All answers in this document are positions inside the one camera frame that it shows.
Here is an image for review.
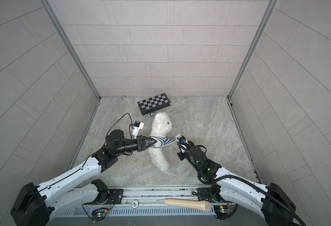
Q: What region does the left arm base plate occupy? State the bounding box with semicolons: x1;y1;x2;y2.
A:
105;189;124;205

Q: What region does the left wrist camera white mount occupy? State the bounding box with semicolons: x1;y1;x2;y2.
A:
131;121;144;139

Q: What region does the white teddy bear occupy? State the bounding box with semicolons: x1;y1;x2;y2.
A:
148;112;175;172

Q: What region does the round white sticker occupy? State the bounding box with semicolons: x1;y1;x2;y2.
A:
131;200;139;209

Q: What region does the beige wooden handle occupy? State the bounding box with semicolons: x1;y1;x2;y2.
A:
164;199;212;212

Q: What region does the blue white striped sweater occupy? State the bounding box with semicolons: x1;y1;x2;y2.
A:
152;136;176;148

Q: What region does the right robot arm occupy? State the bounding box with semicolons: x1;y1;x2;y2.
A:
177;139;305;226

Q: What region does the circuit board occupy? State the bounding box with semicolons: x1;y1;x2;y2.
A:
91;208;109;222
213;206;229;220

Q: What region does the right circuit board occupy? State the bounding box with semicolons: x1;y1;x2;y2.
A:
213;206;229;220

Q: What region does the left circuit board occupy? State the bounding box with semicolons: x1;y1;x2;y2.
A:
91;208;109;222

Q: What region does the black corrugated cable hose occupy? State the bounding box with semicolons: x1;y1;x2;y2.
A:
177;142;307;226

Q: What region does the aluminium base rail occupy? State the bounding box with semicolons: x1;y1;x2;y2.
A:
40;183;277;209

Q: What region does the black white chessboard box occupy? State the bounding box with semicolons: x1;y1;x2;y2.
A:
138;93;171;115

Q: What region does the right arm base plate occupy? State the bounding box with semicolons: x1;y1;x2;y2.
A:
193;187;220;203

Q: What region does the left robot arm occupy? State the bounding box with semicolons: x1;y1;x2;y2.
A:
11;130;157;226

